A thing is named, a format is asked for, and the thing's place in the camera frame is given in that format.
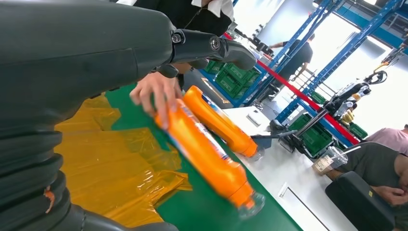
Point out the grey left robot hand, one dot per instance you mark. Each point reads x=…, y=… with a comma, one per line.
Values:
x=79, y=47

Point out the orange detergent bottle clear cap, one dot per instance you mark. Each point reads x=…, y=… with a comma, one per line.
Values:
x=207, y=159
x=220, y=124

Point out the green plastic crate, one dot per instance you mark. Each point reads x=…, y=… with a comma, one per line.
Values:
x=213, y=67
x=314, y=140
x=236, y=81

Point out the blue metal trolley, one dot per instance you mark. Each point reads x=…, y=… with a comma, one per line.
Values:
x=220, y=90

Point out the yellow plastic film sheet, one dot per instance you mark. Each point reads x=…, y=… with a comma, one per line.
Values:
x=111, y=165

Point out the person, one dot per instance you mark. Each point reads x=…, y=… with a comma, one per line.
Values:
x=389, y=138
x=373, y=162
x=298, y=57

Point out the red barrier bar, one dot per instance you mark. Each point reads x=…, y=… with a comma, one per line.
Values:
x=302, y=97

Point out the clear plastic drink cup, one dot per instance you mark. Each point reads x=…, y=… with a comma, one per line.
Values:
x=328, y=162

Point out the white black robot device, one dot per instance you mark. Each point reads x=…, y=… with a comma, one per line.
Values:
x=350, y=95

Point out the blue steel shelf rack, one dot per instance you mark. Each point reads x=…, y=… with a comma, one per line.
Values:
x=350, y=46

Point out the black carrying case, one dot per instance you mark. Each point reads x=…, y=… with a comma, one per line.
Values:
x=357, y=204

